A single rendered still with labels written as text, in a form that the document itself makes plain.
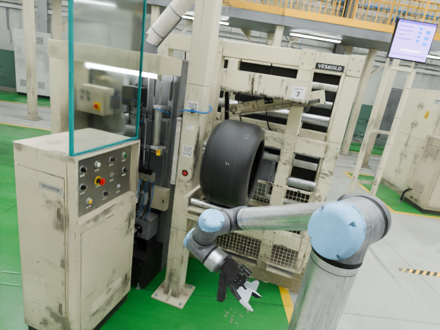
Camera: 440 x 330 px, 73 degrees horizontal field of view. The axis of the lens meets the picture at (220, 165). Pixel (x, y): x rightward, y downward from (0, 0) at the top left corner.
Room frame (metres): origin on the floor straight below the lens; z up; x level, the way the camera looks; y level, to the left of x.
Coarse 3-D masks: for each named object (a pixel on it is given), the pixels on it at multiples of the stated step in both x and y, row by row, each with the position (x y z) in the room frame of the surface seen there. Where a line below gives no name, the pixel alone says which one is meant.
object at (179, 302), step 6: (162, 282) 2.06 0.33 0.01; (162, 288) 2.00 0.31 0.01; (186, 288) 2.04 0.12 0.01; (192, 288) 2.05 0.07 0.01; (156, 294) 1.91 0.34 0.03; (162, 294) 1.93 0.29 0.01; (162, 300) 1.87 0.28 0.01; (168, 300) 1.88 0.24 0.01; (174, 300) 1.89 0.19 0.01; (180, 300) 1.90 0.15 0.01; (186, 300) 1.91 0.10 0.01; (174, 306) 1.84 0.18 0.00; (180, 306) 1.83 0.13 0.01
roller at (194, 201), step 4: (192, 200) 1.82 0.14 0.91; (196, 200) 1.82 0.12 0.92; (200, 200) 1.82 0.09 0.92; (196, 204) 1.81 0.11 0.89; (200, 204) 1.80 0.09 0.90; (204, 204) 1.79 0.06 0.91; (208, 204) 1.79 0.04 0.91; (212, 204) 1.79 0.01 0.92; (216, 204) 1.79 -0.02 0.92; (208, 208) 1.79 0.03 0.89; (212, 208) 1.78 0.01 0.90; (216, 208) 1.77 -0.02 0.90; (220, 208) 1.76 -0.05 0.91; (224, 208) 1.76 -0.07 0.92; (228, 208) 1.76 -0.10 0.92
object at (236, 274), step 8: (224, 264) 0.98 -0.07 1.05; (232, 264) 0.97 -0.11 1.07; (240, 264) 0.99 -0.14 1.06; (216, 272) 0.97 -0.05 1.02; (224, 272) 0.97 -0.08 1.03; (232, 272) 0.96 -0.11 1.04; (240, 272) 0.95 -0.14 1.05; (248, 272) 0.97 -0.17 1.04; (232, 280) 0.94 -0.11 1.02; (240, 280) 0.93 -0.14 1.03
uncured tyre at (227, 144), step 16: (224, 128) 1.79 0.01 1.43; (240, 128) 1.80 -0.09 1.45; (256, 128) 1.84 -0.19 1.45; (208, 144) 1.74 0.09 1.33; (224, 144) 1.70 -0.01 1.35; (240, 144) 1.69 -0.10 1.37; (256, 144) 1.74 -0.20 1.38; (208, 160) 1.67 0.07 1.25; (224, 160) 1.65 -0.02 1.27; (240, 160) 1.64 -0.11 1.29; (256, 160) 2.13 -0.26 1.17; (208, 176) 1.66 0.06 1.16; (224, 176) 1.63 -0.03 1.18; (240, 176) 1.62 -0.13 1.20; (256, 176) 2.04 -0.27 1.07; (208, 192) 1.69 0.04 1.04; (224, 192) 1.65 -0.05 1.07; (240, 192) 1.64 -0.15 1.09
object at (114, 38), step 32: (96, 0) 1.47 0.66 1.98; (128, 0) 1.70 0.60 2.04; (96, 32) 1.48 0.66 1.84; (128, 32) 1.71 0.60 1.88; (96, 64) 1.48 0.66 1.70; (128, 64) 1.73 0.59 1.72; (96, 96) 1.49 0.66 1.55; (128, 96) 1.74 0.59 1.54; (96, 128) 1.49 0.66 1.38; (128, 128) 1.76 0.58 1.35
